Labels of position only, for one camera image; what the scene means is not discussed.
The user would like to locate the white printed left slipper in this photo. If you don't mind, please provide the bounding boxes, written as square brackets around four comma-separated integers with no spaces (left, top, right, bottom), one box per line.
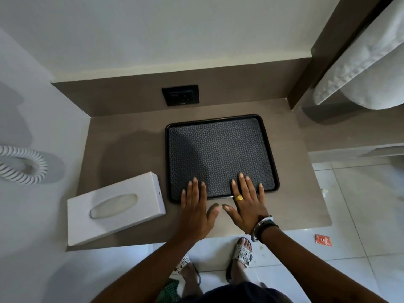
[175,254,202,298]

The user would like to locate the person's left forearm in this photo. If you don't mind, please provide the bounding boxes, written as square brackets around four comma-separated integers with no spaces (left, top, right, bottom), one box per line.
[91,230,207,303]

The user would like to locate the red sachet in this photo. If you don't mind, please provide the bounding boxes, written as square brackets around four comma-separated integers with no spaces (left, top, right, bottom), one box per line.
[314,234,333,247]

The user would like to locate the white tissue box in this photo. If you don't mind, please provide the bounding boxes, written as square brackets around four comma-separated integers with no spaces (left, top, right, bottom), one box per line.
[66,172,167,247]

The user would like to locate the black wristband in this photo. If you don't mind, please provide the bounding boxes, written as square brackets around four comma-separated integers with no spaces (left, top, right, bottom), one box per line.
[256,219,281,242]

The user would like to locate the dark shorts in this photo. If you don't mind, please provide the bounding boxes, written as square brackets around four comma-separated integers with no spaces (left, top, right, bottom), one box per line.
[186,282,285,303]

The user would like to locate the white printed slipper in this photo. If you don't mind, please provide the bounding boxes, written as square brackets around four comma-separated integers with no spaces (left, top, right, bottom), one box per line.
[175,254,202,298]
[225,241,254,285]

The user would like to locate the silver bangle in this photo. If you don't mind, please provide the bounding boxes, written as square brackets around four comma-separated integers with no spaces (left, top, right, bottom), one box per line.
[251,216,274,243]

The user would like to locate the white coiled cord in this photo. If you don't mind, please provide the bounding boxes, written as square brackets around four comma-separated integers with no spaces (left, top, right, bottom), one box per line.
[0,145,48,186]

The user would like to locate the brown wooden side panel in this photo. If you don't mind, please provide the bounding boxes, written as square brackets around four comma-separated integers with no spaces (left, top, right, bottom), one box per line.
[287,0,377,111]

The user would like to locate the person's left hand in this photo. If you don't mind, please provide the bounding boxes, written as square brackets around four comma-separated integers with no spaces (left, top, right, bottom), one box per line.
[180,177,221,242]

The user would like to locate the black wall power socket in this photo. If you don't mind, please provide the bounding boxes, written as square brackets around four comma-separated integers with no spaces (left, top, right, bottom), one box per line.
[162,85,200,107]

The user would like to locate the person's right forearm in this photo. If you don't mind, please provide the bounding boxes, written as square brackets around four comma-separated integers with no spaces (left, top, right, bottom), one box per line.
[259,228,389,303]

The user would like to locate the white towel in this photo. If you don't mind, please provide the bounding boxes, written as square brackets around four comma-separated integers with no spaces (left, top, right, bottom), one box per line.
[313,0,404,110]

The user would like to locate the person's right hand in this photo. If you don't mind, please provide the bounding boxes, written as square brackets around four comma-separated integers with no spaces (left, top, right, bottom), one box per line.
[222,173,265,234]

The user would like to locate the black patterned tray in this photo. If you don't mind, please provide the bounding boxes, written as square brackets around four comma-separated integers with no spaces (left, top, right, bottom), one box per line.
[165,114,280,204]

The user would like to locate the white printed right slipper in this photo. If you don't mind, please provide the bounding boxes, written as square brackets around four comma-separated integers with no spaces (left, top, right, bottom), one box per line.
[225,241,254,285]

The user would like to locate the green cloth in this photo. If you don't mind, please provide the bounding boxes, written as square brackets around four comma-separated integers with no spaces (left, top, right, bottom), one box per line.
[154,278,181,303]

